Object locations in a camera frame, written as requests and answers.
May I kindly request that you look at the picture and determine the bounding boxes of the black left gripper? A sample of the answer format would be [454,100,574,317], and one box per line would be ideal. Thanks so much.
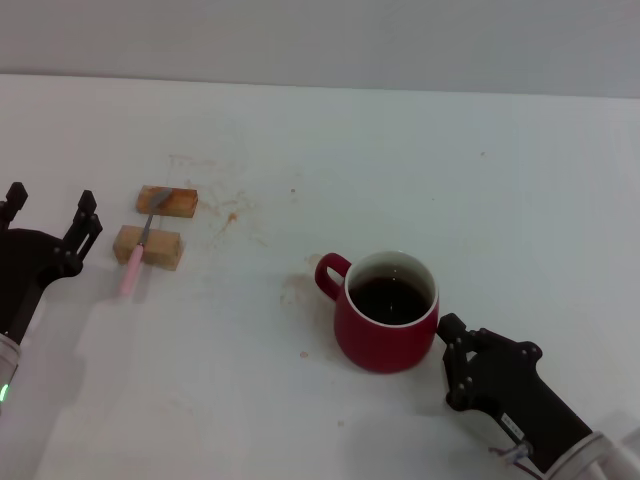
[0,182,104,347]

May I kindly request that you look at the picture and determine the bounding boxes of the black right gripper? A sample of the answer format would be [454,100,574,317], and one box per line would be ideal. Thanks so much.
[437,313,595,475]

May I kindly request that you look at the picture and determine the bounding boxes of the red ceramic cup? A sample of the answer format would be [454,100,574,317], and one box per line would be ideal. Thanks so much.
[313,249,440,375]

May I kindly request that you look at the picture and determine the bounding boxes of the pink handled metal spoon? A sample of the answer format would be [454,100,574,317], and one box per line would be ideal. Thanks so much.
[118,189,171,297]

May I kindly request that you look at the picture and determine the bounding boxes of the dark coffee liquid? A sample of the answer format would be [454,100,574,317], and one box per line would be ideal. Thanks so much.
[348,272,432,326]

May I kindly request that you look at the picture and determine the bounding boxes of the pale notched wooden block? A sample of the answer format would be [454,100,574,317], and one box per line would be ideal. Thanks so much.
[112,224,184,272]

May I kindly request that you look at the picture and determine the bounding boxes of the orange stained wooden block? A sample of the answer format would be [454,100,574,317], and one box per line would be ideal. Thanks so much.
[135,184,199,220]

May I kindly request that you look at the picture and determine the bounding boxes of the thin right wrist wires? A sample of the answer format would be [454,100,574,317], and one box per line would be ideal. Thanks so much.
[488,440,534,474]

